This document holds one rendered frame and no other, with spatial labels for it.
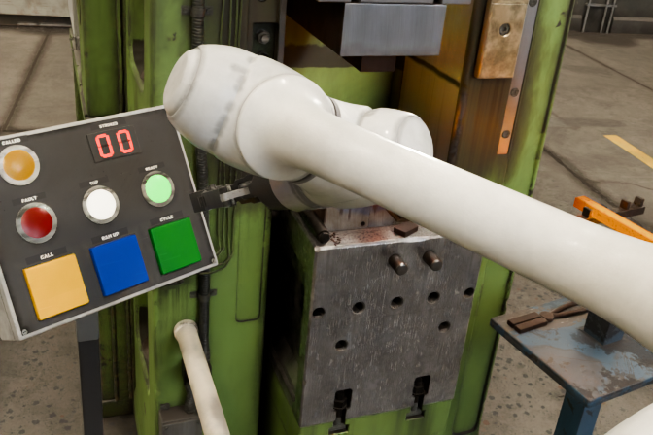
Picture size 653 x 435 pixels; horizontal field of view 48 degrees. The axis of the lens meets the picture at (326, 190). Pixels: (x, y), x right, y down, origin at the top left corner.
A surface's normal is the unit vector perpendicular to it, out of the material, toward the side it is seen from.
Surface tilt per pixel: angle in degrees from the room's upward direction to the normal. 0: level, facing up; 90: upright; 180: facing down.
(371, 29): 90
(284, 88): 37
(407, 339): 90
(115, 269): 60
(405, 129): 52
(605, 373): 0
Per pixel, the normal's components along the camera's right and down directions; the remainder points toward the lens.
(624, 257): -0.47, -0.69
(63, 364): 0.09, -0.90
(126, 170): 0.65, -0.15
